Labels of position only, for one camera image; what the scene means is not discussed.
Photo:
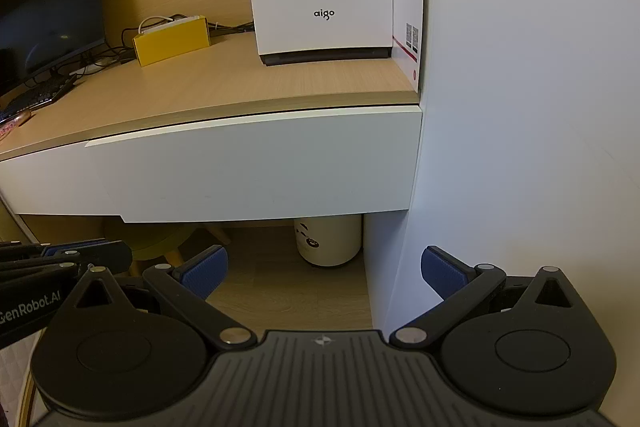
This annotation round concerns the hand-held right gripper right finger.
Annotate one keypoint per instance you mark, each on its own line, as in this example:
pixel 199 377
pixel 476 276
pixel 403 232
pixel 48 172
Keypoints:
pixel 442 272

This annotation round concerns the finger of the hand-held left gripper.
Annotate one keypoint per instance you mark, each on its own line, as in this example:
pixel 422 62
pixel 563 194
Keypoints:
pixel 40 269
pixel 60 251

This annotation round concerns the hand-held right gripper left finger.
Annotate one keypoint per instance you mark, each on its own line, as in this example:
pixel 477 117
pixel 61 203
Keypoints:
pixel 205 274

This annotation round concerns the yellow-green stool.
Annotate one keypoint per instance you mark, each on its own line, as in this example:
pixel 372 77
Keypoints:
pixel 150 239

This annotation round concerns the narrow white drawer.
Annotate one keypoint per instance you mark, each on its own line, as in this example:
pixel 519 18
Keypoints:
pixel 55 182

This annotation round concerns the white quilted cloth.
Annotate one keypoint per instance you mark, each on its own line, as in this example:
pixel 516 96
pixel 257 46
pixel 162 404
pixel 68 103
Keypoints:
pixel 12 382

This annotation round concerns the white bin with panda print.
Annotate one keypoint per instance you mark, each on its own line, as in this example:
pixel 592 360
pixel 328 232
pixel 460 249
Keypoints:
pixel 327 239

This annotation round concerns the pink patterned object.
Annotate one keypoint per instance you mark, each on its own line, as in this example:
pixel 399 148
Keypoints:
pixel 15 122

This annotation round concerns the black keyboard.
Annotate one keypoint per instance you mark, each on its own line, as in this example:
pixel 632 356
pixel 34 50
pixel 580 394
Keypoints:
pixel 35 97

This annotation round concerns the yellow cardboard box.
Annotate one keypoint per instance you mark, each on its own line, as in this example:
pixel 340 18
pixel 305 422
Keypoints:
pixel 170 42

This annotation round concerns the black computer monitor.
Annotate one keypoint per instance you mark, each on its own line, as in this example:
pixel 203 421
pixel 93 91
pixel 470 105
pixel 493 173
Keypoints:
pixel 50 7

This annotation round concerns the white envelope with red print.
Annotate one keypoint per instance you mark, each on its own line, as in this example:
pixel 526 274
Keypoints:
pixel 407 7

